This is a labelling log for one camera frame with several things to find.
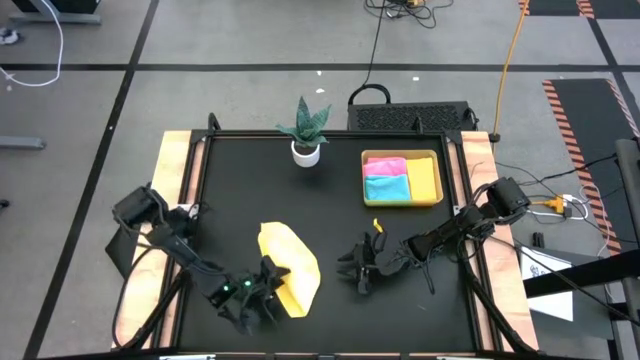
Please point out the snake plant in white pot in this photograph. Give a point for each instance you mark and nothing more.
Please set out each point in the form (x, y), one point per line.
(306, 157)

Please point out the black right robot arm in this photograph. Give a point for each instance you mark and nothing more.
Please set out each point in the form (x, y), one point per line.
(450, 232)

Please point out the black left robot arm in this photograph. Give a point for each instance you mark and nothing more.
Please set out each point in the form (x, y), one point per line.
(175, 245)

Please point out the black mat striped edge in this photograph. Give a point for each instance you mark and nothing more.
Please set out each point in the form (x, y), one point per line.
(552, 6)
(595, 125)

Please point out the black upright post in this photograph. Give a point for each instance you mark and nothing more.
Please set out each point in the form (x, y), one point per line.
(629, 200)

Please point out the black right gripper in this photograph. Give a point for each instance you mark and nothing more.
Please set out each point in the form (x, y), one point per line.
(382, 262)

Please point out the grey desk foot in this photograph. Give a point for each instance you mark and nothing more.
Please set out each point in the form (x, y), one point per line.
(20, 143)

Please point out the orange microfiber towel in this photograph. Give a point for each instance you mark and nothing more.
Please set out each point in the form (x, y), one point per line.
(421, 179)

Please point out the blue microfiber towel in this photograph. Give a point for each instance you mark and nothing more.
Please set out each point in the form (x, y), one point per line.
(387, 188)

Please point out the small black floor object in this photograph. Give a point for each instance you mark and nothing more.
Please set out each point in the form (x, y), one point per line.
(538, 240)

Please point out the yellow microfiber towel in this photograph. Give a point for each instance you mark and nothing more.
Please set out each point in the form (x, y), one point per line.
(295, 265)

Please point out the white paper sheet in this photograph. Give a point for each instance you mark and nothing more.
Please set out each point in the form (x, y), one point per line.
(550, 305)

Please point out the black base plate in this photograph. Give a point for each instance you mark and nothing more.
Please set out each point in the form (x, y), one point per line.
(120, 255)

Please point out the pink microfiber towel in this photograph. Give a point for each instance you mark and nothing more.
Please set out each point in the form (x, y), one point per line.
(385, 167)

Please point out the grey desk base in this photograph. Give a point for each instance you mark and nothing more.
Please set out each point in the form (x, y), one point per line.
(55, 19)

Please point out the wooden table side board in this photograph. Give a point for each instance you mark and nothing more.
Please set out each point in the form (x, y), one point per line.
(477, 150)
(170, 150)

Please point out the black perforated computer case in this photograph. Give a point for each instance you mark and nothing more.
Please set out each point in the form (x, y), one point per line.
(410, 117)

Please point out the black aluminium table frame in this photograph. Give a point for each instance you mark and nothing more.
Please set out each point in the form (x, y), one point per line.
(250, 134)

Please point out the person's shoe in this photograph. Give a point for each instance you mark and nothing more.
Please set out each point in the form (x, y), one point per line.
(9, 37)

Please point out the black metal bar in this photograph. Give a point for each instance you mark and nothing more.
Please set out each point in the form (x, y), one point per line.
(590, 272)

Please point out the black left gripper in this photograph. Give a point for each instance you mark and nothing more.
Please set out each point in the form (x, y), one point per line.
(252, 300)

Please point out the green translucent plastic tray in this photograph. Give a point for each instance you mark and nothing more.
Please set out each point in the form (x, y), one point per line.
(400, 204)

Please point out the yellow tape tag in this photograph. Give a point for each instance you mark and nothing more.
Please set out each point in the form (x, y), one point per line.
(378, 225)

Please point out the yellow power plug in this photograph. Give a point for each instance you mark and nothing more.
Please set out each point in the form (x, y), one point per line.
(556, 203)

